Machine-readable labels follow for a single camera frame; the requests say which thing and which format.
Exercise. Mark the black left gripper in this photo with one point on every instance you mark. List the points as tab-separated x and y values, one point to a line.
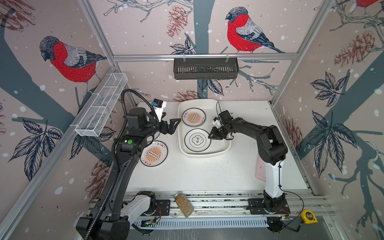
165	130

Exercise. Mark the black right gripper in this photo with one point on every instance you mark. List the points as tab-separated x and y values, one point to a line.
215	133

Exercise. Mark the white black-line plate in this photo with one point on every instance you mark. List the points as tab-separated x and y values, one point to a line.
197	140

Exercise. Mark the orange sunburst plate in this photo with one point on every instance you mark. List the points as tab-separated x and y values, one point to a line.
155	154
194	117

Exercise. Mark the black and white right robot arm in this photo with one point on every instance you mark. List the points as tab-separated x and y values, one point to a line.
272	149

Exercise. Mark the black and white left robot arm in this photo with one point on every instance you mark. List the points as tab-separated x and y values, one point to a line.
106	222

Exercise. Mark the white plastic bin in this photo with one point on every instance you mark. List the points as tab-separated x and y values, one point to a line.
210	107

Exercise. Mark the glass jar of grains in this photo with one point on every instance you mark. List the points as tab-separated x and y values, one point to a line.
184	205

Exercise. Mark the small circuit board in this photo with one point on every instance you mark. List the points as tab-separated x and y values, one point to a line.
148	224

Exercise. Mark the yellow tape measure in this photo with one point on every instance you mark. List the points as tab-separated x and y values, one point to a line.
308	217

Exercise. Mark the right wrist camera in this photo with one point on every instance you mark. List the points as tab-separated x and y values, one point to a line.
217	123

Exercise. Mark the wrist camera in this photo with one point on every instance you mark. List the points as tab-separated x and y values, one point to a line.
217	123
158	106

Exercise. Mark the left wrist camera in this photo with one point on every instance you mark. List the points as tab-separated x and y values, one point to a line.
158	106

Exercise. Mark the black hanging wire basket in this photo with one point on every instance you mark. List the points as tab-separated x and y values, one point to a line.
206	69

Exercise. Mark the white mesh wall shelf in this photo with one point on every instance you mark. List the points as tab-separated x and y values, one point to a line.
96	116

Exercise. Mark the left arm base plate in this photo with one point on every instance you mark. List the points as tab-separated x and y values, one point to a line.
162	209

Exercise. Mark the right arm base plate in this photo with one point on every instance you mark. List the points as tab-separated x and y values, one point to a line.
259	207

